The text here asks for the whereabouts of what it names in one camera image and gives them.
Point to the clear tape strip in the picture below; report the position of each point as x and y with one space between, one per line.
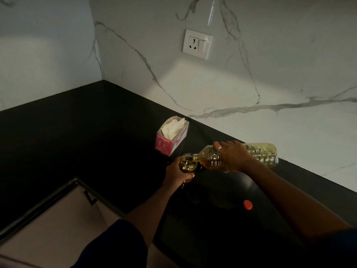
211 11

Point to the person's right forearm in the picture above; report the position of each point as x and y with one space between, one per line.
299 203

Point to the black countertop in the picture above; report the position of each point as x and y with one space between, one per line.
69 136

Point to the white tissues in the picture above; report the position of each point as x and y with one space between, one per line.
173 129

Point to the blue right shirt sleeve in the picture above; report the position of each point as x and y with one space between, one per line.
344 251

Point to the large clear plastic oil bottle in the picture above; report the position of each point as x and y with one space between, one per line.
263 155

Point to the pink tissue box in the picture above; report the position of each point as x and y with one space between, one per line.
165 147

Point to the red bottle cap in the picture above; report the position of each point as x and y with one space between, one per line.
248 205

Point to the small glass oil dispenser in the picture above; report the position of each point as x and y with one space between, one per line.
187 167

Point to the beige lower cabinet front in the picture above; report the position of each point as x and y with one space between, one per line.
55 234

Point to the person's right hand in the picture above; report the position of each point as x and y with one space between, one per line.
234 157

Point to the person's left hand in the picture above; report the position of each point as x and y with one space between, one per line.
173 175

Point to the white wall socket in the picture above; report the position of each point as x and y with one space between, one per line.
197 44

